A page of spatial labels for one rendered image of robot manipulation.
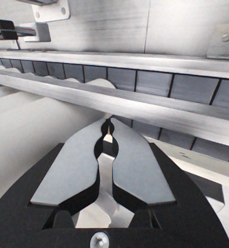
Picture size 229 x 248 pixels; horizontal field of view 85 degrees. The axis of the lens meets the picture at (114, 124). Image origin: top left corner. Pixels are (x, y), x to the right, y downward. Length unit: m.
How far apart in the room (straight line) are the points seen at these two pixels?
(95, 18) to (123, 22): 0.05
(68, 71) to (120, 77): 0.09
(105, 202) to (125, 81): 0.27
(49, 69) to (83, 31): 0.08
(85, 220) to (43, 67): 0.30
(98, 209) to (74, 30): 0.35
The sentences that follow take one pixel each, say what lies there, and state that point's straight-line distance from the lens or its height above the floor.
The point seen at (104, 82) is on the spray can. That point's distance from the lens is 0.16.
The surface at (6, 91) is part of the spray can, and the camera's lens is 0.20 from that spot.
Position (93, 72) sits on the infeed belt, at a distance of 0.18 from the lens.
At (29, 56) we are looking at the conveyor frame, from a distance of 0.29.
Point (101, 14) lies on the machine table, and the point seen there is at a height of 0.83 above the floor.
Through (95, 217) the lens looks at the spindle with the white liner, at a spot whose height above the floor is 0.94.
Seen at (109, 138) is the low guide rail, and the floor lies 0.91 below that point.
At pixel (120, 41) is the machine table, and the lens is 0.21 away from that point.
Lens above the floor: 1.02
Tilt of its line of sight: 47 degrees down
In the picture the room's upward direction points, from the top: 134 degrees counter-clockwise
